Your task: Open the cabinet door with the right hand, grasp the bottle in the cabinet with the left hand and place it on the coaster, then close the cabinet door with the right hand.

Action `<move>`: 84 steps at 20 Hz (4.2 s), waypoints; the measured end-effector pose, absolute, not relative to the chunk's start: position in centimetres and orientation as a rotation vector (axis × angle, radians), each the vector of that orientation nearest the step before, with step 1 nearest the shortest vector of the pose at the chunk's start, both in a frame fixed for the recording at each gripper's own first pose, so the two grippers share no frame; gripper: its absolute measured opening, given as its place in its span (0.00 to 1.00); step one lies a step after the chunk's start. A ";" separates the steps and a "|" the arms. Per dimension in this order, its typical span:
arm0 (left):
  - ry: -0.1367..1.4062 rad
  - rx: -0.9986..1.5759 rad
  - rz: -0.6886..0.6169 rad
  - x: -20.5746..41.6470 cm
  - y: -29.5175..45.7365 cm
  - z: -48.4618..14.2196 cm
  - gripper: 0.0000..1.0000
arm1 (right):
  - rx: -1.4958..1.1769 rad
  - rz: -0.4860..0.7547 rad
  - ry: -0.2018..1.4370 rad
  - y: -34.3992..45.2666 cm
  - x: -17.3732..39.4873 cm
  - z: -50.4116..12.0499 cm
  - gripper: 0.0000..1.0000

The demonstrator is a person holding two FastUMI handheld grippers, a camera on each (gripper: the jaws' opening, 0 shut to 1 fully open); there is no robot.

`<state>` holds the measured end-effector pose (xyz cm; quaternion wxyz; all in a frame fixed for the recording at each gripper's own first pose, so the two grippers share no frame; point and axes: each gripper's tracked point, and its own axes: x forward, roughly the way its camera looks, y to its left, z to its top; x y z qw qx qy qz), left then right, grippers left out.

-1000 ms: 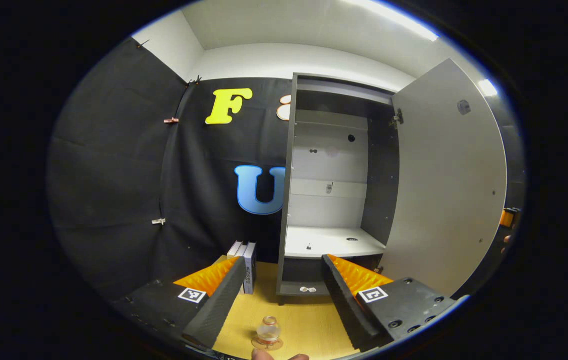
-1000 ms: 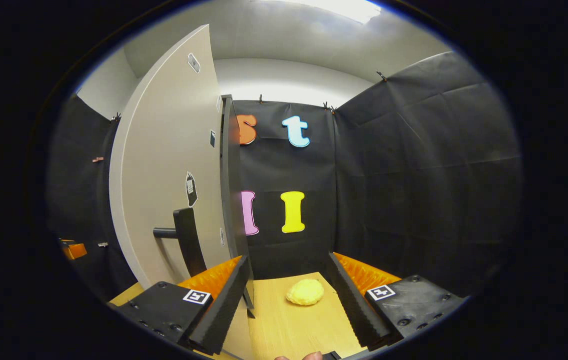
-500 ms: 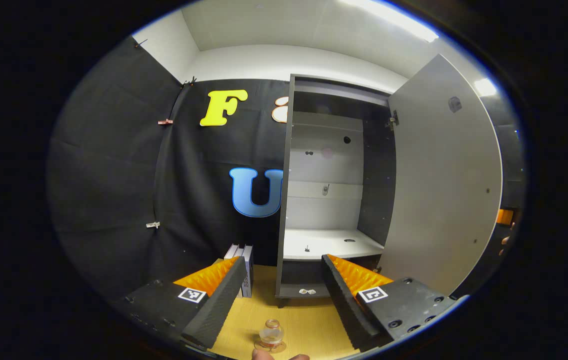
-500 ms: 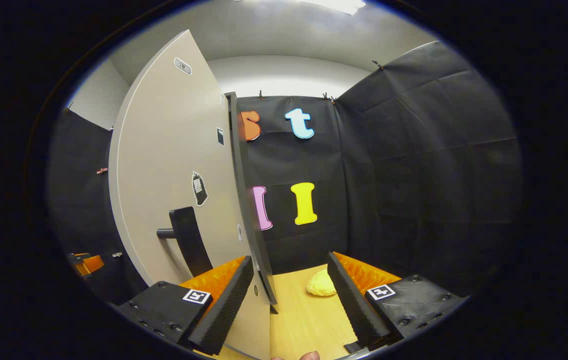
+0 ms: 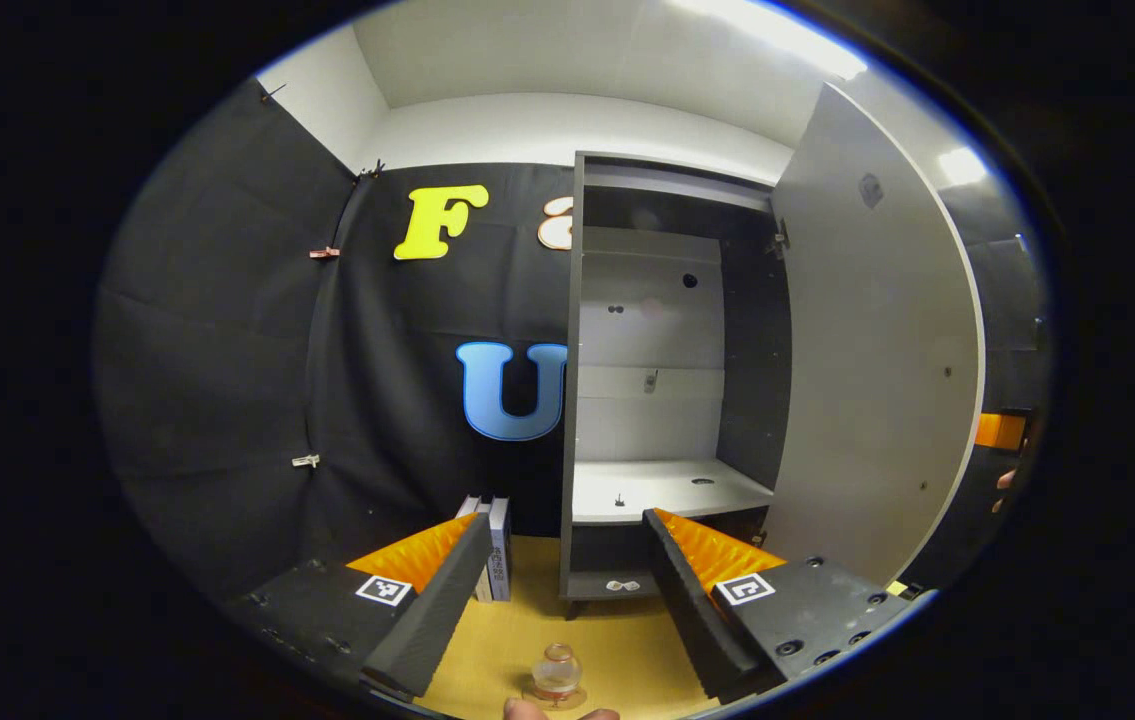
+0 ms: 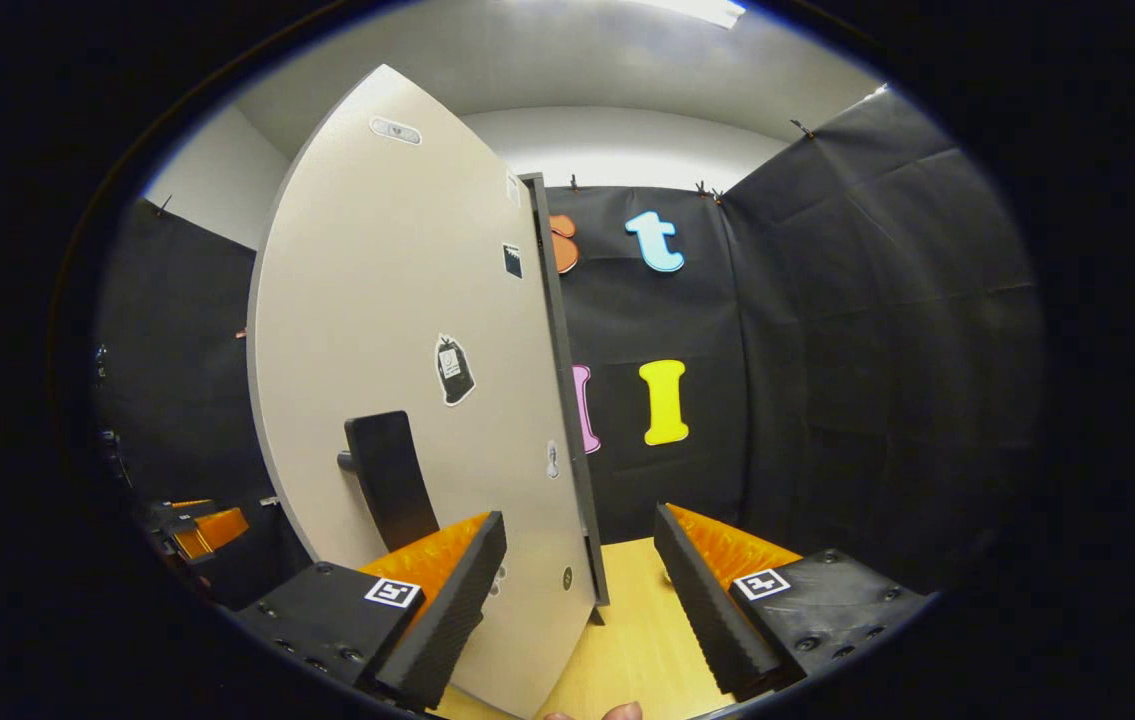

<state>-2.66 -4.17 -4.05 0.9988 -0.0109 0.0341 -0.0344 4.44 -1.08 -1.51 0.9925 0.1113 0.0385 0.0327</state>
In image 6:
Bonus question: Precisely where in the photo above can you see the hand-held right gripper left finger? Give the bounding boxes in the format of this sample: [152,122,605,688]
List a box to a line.
[232,510,508,713]

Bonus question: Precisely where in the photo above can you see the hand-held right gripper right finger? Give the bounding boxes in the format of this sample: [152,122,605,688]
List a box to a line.
[653,503,933,701]

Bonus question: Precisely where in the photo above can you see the black cabinet door handle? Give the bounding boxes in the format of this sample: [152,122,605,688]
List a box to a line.
[337,410,441,553]

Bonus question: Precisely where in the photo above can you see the grey cabinet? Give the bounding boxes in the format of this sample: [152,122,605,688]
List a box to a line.
[519,172,612,609]

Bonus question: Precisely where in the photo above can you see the beige cabinet door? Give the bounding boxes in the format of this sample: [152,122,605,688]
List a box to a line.
[245,63,600,720]

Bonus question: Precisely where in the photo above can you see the black backdrop cloth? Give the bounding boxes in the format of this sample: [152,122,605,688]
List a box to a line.
[92,85,1046,611]

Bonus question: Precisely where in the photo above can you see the long ceiling light panel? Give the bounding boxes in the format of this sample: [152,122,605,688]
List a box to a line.
[627,0,748,29]

